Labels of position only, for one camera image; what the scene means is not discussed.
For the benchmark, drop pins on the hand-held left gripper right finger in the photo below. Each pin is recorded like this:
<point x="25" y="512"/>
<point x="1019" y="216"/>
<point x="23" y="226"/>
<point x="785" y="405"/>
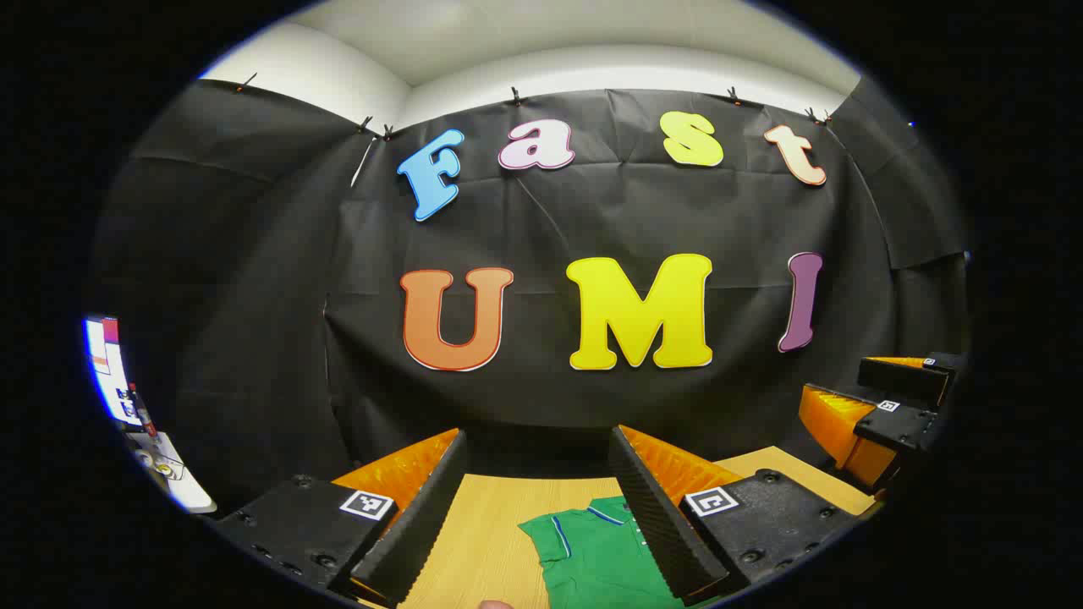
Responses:
<point x="656" y="524"/>

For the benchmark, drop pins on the row of black cloth clips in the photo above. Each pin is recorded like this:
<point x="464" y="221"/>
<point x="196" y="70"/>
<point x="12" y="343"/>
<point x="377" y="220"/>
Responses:
<point x="514" y="96"/>

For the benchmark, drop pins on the black backdrop cloth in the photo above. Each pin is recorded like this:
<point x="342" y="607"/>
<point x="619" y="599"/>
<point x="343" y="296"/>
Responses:
<point x="541" y="220"/>

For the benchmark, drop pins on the green T-shirt with blue trim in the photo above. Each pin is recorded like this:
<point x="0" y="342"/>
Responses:
<point x="601" y="558"/>

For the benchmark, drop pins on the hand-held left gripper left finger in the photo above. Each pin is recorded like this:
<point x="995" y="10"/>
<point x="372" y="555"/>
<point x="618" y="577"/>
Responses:
<point x="423" y="516"/>

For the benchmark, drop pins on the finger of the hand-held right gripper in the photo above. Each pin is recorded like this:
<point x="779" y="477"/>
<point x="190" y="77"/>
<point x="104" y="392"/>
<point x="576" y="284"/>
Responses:
<point x="897" y="427"/>
<point x="905" y="381"/>

